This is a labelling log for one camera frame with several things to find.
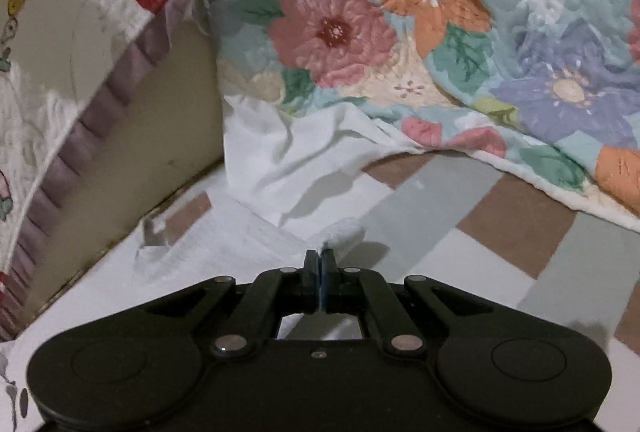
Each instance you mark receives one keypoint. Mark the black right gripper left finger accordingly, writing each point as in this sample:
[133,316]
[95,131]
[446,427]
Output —
[274,294]

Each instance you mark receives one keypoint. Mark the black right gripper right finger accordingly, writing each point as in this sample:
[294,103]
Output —
[366,295]

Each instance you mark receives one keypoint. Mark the checkered brown white blanket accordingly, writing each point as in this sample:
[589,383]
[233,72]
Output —
[448,217]

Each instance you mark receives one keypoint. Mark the beige mattress side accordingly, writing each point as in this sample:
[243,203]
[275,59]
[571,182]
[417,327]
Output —
[120,162]

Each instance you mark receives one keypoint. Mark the floral quilted blanket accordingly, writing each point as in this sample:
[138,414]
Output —
[547,90]

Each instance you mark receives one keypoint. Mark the white quilted bear blanket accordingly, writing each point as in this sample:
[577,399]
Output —
[68,68]

